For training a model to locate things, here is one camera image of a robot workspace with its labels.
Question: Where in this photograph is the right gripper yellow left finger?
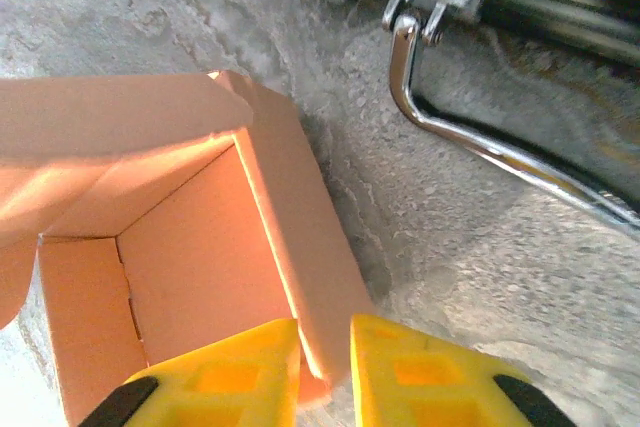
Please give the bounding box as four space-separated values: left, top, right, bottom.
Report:
79 319 302 427

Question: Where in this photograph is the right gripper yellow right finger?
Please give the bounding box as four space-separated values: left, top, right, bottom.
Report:
349 313 577 427

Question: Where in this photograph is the brown cardboard paper box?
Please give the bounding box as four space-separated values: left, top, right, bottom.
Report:
0 69 377 427

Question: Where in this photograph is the chrome case handle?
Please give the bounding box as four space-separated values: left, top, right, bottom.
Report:
382 0 640 228

